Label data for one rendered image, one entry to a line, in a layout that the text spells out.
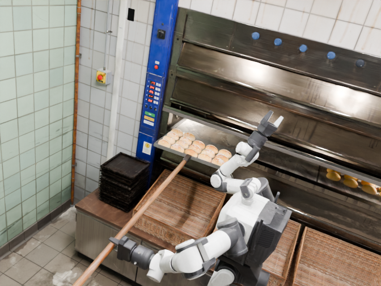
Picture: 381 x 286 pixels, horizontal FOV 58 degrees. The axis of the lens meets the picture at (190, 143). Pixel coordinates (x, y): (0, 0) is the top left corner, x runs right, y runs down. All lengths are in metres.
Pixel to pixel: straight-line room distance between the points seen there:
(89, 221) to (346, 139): 1.96
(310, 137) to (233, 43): 0.81
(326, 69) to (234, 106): 0.65
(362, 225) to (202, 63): 1.58
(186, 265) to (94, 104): 2.02
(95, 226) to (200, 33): 1.64
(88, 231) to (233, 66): 1.69
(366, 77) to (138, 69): 1.58
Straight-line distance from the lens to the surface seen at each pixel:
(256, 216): 1.65
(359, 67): 2.31
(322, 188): 2.58
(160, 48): 2.58
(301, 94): 2.35
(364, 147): 2.46
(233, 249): 1.54
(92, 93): 3.05
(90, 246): 3.01
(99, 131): 3.13
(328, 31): 2.29
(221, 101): 2.50
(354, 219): 2.70
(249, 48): 2.39
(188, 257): 1.33
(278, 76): 2.37
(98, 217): 2.75
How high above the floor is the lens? 2.36
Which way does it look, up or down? 27 degrees down
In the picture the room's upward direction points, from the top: 12 degrees clockwise
